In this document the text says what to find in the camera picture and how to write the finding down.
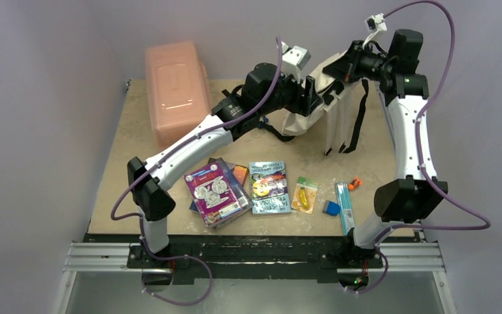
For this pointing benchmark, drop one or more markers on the purple activity book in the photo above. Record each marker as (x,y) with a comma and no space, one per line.
(216,193)

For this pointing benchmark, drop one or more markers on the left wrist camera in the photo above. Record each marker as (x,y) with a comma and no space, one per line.
(294,59)

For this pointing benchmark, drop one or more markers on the blue handled pliers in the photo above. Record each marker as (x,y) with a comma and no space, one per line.
(263,122)

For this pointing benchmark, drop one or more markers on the blue grey eraser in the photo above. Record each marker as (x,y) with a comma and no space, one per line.
(331,208)

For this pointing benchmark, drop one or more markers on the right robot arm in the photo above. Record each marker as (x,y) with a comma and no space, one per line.
(416,191)

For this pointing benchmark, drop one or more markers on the orange pencil sharpener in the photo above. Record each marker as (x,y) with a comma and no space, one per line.
(354,184)

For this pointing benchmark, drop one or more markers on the book with orange cover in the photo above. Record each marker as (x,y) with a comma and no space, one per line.
(240,172)

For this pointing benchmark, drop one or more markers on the cream canvas backpack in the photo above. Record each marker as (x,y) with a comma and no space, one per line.
(324,104)

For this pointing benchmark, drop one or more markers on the blue pencil pack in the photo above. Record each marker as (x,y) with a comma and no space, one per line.
(346,212)

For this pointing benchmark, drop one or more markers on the pink plastic storage box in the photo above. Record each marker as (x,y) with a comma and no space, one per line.
(177,90)

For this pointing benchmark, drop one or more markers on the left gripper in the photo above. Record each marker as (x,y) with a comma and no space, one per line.
(304,98)

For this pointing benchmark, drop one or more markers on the treehouse storey paperback book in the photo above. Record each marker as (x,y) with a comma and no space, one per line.
(269,187)

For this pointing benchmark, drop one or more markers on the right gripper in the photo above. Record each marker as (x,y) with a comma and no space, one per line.
(349,65)

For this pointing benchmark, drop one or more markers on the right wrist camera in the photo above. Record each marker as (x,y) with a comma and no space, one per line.
(375,24)

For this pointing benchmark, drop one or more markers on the banana eraser blister pack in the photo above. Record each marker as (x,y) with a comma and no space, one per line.
(304,195)

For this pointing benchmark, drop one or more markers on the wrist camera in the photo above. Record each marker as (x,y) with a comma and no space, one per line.
(294,59)
(375,24)

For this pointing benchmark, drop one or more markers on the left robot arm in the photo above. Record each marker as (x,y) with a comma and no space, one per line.
(150,180)

